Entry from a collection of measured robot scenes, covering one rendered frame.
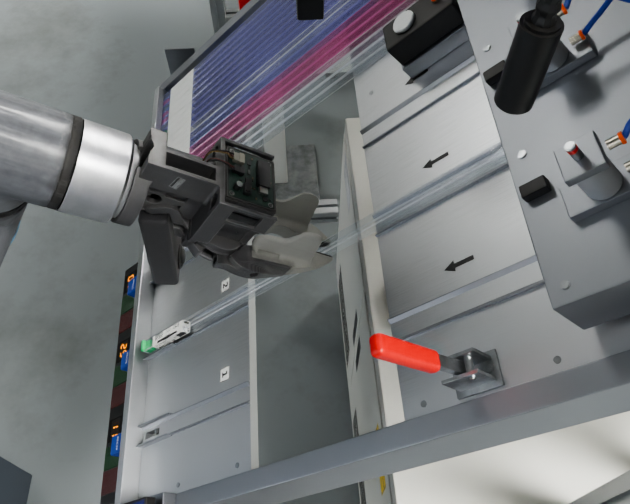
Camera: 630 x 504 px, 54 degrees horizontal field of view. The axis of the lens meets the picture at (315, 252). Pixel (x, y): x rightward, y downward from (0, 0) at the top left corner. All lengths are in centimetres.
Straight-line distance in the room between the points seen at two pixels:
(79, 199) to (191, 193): 8
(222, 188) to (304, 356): 111
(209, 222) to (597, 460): 63
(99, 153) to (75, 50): 195
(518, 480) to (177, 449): 44
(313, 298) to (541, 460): 90
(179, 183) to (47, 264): 137
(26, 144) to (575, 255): 37
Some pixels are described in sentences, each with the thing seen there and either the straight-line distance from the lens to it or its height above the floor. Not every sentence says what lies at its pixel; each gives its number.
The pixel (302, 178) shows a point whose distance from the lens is 186.
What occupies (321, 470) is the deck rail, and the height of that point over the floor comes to 93.
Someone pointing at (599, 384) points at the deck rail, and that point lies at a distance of 43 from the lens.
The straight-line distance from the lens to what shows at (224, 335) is 70.
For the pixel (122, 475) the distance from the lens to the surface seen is 77.
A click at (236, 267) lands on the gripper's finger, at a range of 55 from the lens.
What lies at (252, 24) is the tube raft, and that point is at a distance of 95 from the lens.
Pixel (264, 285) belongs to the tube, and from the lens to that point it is 65.
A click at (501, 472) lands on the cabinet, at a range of 89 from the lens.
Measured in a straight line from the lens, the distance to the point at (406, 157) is 60.
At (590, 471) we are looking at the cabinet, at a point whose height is 62.
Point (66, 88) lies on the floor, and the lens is 230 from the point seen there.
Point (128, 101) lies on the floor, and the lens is 218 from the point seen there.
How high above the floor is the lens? 145
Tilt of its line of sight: 58 degrees down
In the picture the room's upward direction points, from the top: straight up
